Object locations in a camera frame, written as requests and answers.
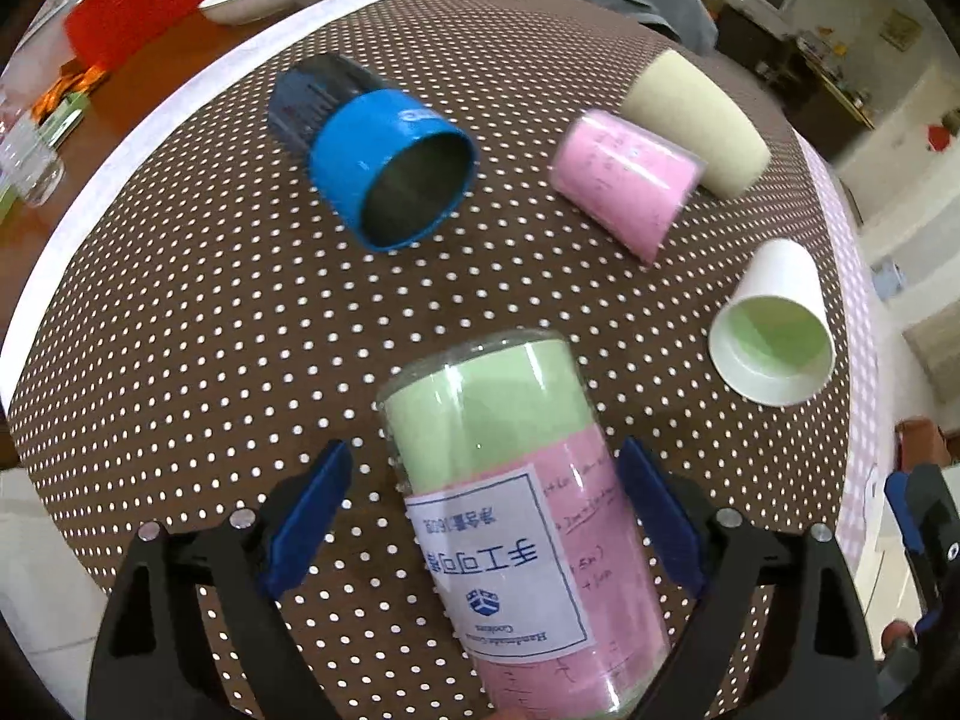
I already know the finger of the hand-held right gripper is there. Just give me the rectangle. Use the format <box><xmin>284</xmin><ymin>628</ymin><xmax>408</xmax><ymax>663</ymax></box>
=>
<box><xmin>883</xmin><ymin>463</ymin><xmax>960</xmax><ymax>616</ymax></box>

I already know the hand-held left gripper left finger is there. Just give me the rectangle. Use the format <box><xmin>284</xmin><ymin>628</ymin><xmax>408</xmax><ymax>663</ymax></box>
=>
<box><xmin>86</xmin><ymin>439</ymin><xmax>354</xmax><ymax>720</ymax></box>

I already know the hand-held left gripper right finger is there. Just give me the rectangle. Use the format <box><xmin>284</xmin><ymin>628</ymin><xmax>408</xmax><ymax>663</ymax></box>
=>
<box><xmin>616</xmin><ymin>436</ymin><xmax>880</xmax><ymax>720</ymax></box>

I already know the clear jar green pink paper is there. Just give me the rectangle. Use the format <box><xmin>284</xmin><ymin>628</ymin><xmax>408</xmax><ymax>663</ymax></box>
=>
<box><xmin>375</xmin><ymin>328</ymin><xmax>672</xmax><ymax>717</ymax></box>

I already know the white paper cup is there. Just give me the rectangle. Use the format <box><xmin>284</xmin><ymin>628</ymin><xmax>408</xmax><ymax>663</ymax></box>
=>
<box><xmin>709</xmin><ymin>238</ymin><xmax>836</xmax><ymax>404</ymax></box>

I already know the clear cup with pink paper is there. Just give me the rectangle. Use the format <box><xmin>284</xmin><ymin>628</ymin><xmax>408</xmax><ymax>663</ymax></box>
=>
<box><xmin>550</xmin><ymin>109</ymin><xmax>707</xmax><ymax>265</ymax></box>

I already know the blue and black cup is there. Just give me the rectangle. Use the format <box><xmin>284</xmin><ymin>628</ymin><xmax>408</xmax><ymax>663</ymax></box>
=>
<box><xmin>268</xmin><ymin>52</ymin><xmax>481</xmax><ymax>252</ymax></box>

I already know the beige cup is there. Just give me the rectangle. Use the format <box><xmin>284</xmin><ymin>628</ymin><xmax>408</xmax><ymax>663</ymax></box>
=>
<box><xmin>621</xmin><ymin>47</ymin><xmax>773</xmax><ymax>200</ymax></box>

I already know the wooden chair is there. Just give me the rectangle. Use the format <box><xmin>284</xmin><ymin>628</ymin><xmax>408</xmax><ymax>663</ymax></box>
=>
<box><xmin>895</xmin><ymin>418</ymin><xmax>955</xmax><ymax>467</ymax></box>

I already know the pink checked tablecloth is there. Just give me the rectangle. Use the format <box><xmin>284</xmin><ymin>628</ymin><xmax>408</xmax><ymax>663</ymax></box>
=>
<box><xmin>806</xmin><ymin>139</ymin><xmax>884</xmax><ymax>548</ymax></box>

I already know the brown polka-dot tablecloth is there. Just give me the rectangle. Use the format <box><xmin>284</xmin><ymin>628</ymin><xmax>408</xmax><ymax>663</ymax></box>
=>
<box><xmin>4</xmin><ymin>0</ymin><xmax>860</xmax><ymax>720</ymax></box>

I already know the dark wooden cabinet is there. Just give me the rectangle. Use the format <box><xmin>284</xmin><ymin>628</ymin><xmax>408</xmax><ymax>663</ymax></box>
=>
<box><xmin>784</xmin><ymin>37</ymin><xmax>878</xmax><ymax>160</ymax></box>

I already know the clear drinking glass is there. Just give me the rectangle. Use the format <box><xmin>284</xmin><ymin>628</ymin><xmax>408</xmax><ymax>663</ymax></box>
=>
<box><xmin>0</xmin><ymin>116</ymin><xmax>62</xmax><ymax>207</ymax></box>

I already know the green packet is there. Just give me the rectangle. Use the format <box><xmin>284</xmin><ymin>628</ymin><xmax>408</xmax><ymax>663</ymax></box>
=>
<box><xmin>34</xmin><ymin>94</ymin><xmax>87</xmax><ymax>145</ymax></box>

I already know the red box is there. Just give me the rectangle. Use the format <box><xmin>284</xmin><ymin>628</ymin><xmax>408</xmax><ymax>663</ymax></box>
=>
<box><xmin>64</xmin><ymin>0</ymin><xmax>252</xmax><ymax>72</ymax></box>

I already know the red wall ornament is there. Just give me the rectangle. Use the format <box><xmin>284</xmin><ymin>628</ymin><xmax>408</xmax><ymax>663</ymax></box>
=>
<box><xmin>927</xmin><ymin>114</ymin><xmax>960</xmax><ymax>157</ymax></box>

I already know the framed wall picture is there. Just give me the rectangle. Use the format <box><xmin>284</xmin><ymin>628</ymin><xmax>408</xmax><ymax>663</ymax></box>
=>
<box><xmin>880</xmin><ymin>9</ymin><xmax>923</xmax><ymax>50</ymax></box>

